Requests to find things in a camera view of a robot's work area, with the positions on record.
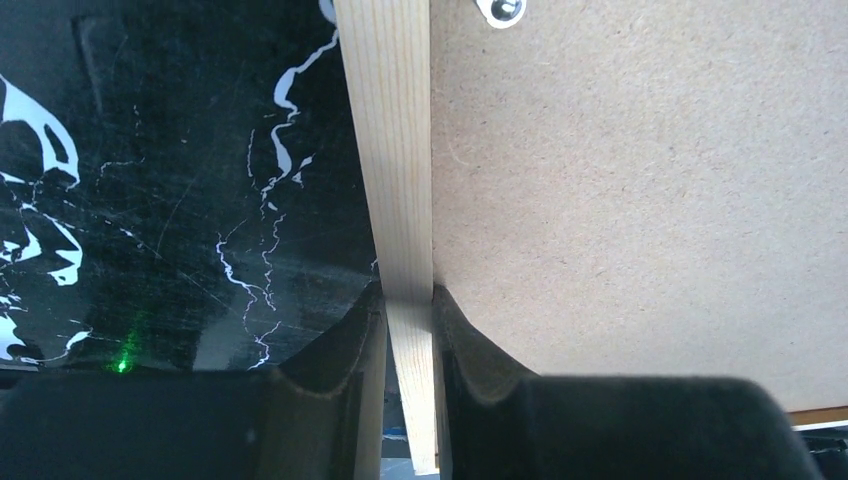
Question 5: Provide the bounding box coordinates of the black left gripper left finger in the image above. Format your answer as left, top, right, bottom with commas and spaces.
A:
1, 282, 387, 479

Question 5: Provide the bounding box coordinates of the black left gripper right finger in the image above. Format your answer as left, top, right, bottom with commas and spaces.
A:
432, 286, 820, 479

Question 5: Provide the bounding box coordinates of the orange wooden picture frame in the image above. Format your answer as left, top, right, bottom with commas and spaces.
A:
319, 1, 847, 479

